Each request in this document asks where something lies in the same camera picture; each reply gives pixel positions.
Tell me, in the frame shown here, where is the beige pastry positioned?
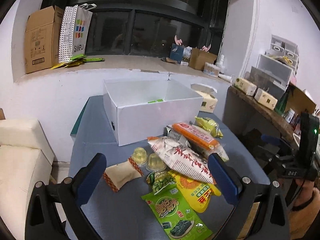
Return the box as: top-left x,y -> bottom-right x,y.
103,157 -> 144,192

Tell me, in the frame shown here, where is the wooden side shelf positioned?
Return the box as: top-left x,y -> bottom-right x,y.
228,86 -> 294,142

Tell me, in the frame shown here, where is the silver foil snack bag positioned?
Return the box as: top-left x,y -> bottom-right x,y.
164,126 -> 191,148

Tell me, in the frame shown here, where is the green seaweed snack bag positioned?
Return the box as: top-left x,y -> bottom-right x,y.
141,184 -> 213,240

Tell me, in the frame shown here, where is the white spray bottle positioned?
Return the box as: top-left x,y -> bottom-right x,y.
216,54 -> 225,74

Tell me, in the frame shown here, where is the green yellow sachets pile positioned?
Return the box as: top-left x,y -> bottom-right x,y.
51,54 -> 105,69

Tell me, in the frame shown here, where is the open tissue pack on table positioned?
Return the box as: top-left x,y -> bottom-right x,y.
190,83 -> 218,113

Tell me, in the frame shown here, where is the white plastic drawer unit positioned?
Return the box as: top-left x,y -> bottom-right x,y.
248,35 -> 299,100

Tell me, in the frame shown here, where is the green peas snack packet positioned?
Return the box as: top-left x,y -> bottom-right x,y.
146,171 -> 176,195

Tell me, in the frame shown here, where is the orange snack bar pack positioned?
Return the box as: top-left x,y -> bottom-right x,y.
172,122 -> 220,150

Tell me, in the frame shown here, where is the tissue pack on shelf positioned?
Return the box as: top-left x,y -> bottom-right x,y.
254,88 -> 278,111
233,77 -> 257,96

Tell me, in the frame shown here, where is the jelly cup right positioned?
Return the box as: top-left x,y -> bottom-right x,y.
146,153 -> 167,172

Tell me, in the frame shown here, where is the long white cracker pack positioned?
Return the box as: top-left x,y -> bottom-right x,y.
191,143 -> 229,162

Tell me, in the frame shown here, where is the jelly cup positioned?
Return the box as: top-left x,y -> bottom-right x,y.
146,153 -> 167,172
131,147 -> 148,166

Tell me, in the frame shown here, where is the yellow sunflower snack bag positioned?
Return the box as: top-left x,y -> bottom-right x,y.
168,170 -> 221,213

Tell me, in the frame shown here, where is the black window frame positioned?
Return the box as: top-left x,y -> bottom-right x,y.
41,0 -> 229,57

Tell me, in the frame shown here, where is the person's right hand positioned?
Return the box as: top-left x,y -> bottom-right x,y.
291,179 -> 319,212

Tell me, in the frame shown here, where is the white sofa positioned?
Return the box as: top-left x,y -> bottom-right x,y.
1,119 -> 55,239

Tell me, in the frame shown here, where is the yellow green small snack bag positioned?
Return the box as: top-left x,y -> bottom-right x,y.
195,116 -> 223,138

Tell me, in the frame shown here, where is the blue gift box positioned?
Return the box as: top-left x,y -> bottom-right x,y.
169,44 -> 192,66

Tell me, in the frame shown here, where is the white red rice cracker bag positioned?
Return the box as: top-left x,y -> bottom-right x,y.
148,137 -> 216,185

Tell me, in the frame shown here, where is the cotton swab container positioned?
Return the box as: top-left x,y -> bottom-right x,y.
203,62 -> 221,77

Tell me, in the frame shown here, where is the jelly cup left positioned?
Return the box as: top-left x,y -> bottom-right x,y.
131,147 -> 148,166

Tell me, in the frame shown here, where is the white storage box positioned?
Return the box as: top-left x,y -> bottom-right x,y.
103,79 -> 203,146

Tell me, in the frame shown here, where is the brown cardboard box left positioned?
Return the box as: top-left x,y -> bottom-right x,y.
24,6 -> 64,74

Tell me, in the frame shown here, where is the small brown cardboard box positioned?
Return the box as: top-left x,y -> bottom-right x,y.
189,48 -> 217,71

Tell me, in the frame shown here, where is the white SANFU paper bag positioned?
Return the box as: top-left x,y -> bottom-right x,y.
58,3 -> 97,63

